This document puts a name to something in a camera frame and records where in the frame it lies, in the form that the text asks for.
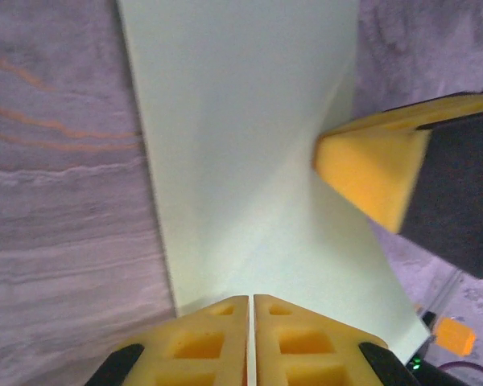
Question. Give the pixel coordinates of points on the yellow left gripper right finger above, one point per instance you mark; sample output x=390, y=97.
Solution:
x=265, y=342

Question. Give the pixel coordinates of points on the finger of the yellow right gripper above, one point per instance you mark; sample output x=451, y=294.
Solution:
x=370, y=181
x=447, y=108

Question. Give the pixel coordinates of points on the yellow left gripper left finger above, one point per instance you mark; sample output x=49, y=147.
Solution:
x=237, y=342

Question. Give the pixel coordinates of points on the light green paper sheet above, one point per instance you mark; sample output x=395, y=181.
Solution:
x=241, y=140

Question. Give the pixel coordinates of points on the yellow toy brick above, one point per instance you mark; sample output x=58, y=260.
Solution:
x=452, y=335

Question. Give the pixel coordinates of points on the aluminium front rail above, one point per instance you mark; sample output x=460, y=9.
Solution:
x=442, y=293

